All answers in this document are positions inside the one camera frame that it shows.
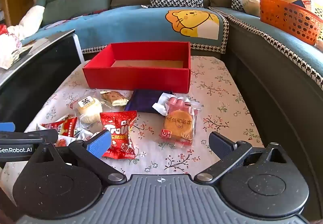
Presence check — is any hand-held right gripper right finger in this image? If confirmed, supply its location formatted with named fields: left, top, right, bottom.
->
left=194, top=132, right=296, bottom=185

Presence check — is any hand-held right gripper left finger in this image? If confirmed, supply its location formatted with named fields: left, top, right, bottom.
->
left=26, top=129, right=127, bottom=185

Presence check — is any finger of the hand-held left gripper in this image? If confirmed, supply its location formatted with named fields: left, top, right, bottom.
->
left=0, top=129, right=58, bottom=143
left=0, top=122, right=16, bottom=133

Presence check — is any white snack packet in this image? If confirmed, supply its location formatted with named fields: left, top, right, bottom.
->
left=74, top=123, right=101, bottom=141

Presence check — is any red gummy candy packet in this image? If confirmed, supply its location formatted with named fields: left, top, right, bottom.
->
left=100, top=110, right=138, bottom=160

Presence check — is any small red snack packet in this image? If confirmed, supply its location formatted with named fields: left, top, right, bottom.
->
left=40, top=115, right=79, bottom=137

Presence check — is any steamed bun packet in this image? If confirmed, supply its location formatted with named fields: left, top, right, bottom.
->
left=71, top=89, right=105, bottom=125

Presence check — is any round cake packet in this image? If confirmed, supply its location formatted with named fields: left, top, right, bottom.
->
left=158, top=105, right=198, bottom=147

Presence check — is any golden wafer packet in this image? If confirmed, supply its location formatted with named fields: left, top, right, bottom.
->
left=100, top=90, right=129, bottom=107

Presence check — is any pink sausage packet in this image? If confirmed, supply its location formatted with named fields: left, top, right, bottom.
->
left=153, top=92, right=202, bottom=116

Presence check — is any purple snack packet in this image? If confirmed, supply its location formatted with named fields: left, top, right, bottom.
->
left=125, top=89, right=173, bottom=115

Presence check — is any red cardboard box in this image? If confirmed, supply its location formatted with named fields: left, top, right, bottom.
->
left=83, top=42, right=191, bottom=94

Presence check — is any floral tablecloth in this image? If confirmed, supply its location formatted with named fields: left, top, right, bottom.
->
left=0, top=55, right=265, bottom=204

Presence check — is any black glossy table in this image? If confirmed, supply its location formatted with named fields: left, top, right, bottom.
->
left=0, top=29, right=85, bottom=134

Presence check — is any red and white plastic bag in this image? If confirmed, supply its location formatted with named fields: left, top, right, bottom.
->
left=0, top=24, right=23, bottom=69

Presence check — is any white cloth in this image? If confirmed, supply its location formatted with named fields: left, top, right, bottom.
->
left=19, top=5, right=45, bottom=39

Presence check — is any blue lion print blanket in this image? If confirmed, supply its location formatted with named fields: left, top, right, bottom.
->
left=20, top=4, right=230, bottom=54

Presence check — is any blue houndstooth-edged sofa cover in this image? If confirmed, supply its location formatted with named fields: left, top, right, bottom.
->
left=209, top=7, right=323, bottom=88

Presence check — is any orange plastic basket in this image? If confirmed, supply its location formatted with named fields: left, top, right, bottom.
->
left=257, top=0, right=323, bottom=46

